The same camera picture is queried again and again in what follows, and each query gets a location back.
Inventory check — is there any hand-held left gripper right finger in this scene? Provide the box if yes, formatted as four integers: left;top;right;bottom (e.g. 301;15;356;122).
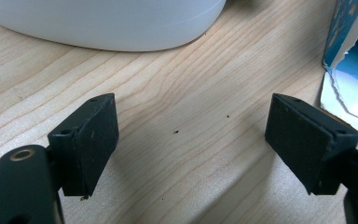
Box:
265;92;358;196

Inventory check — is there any torn blue snack packet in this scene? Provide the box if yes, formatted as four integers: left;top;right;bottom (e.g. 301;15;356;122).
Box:
320;0;358;142

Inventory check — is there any white pedal trash bin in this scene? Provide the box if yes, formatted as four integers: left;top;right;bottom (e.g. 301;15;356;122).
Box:
0;0;227;52

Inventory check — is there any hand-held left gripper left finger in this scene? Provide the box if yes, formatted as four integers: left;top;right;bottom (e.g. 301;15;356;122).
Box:
47;92;120;198

